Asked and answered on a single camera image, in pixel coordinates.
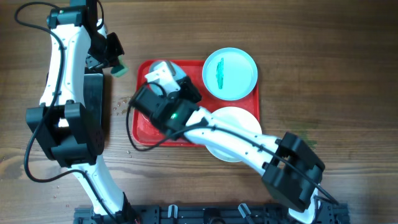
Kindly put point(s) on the black water tray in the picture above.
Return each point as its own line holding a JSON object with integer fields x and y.
{"x": 82, "y": 111}

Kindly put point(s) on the red plastic tray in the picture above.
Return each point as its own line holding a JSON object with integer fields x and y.
{"x": 144, "y": 133}

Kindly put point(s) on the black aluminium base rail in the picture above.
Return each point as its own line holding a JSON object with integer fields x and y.
{"x": 268, "y": 213}

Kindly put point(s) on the green yellow sponge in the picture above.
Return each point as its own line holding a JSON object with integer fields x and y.
{"x": 120, "y": 69}

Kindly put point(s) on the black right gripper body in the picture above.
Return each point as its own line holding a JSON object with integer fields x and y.
{"x": 183, "y": 86}

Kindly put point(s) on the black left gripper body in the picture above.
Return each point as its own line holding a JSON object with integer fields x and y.
{"x": 101, "y": 54}

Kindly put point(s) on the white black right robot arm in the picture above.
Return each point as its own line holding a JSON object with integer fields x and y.
{"x": 289, "y": 168}

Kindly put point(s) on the light blue plate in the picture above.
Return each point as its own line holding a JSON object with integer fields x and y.
{"x": 166, "y": 74}
{"x": 230, "y": 74}

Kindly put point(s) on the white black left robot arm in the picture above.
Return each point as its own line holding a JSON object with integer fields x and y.
{"x": 78, "y": 151}

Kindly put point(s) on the white plate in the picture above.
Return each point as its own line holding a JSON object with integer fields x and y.
{"x": 237, "y": 117}

